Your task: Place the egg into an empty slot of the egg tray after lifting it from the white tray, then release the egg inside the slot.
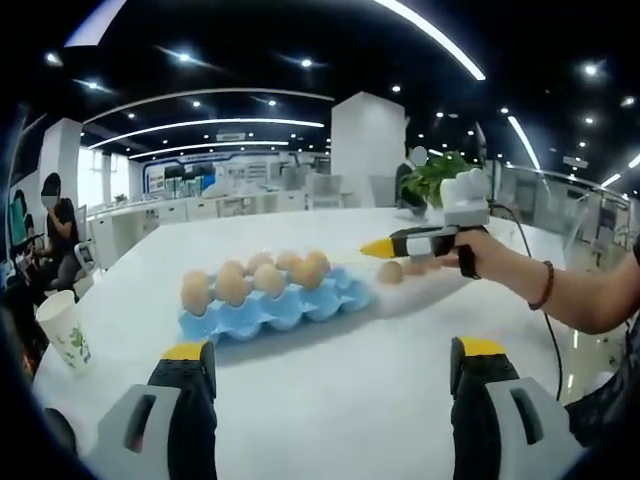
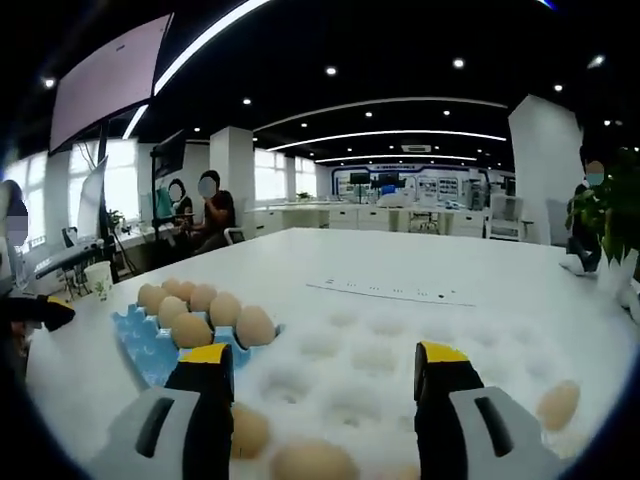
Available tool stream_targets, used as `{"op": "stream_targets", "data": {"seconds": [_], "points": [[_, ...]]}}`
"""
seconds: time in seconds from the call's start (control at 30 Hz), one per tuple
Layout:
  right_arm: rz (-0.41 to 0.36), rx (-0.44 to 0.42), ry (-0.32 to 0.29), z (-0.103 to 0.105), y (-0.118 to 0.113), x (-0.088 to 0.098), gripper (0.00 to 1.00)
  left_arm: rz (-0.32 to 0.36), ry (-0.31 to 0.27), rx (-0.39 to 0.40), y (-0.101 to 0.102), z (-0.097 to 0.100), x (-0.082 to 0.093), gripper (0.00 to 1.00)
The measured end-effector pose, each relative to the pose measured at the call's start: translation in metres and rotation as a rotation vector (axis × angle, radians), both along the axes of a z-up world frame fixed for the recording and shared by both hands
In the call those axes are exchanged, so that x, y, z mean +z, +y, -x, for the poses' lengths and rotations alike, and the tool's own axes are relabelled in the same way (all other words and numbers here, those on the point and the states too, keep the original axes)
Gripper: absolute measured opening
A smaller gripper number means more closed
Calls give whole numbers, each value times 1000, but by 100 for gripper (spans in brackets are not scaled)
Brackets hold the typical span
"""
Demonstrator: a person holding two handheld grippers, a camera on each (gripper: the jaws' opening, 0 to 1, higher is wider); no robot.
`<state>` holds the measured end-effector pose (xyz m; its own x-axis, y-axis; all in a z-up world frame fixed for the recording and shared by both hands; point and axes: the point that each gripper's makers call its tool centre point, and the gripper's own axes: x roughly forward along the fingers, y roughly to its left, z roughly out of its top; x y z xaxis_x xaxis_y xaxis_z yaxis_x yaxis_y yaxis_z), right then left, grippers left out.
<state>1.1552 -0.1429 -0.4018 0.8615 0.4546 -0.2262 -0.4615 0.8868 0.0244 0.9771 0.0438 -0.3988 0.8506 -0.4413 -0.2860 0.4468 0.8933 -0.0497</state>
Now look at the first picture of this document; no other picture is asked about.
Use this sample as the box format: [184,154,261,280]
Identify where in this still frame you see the white foam egg holder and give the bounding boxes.
[369,259,476,314]

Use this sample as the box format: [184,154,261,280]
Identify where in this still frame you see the white paper cup green print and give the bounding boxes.
[35,289,94,379]

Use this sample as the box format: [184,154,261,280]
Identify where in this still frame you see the person's right hand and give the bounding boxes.
[433,229,547,308]

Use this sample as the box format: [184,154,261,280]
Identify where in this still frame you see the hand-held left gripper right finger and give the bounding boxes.
[447,336,585,480]

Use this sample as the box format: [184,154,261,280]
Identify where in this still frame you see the person's dark patterned clothing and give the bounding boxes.
[562,244,640,449]

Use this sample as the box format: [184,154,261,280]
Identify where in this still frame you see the blue egg tray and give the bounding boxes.
[177,264,375,346]

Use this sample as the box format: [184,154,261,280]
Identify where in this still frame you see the white office chair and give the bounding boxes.
[72,239,99,274]

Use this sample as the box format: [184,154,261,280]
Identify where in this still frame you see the white table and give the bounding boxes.
[32,207,626,480]

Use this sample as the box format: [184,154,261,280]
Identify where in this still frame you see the white office counter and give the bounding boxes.
[87,192,311,241]

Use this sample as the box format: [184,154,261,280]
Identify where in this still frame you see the red bead bracelet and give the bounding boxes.
[527,259,556,312]

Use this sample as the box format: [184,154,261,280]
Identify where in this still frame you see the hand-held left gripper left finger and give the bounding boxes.
[85,340,221,480]

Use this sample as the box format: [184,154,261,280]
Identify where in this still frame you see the long curved ceiling light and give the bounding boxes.
[372,0,487,81]

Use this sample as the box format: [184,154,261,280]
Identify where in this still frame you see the grey mesh office chair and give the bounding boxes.
[309,173,346,210]

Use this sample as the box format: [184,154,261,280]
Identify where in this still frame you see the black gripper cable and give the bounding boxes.
[487,202,564,404]

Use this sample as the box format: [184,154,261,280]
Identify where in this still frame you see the green potted plant white pot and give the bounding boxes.
[399,149,481,211]

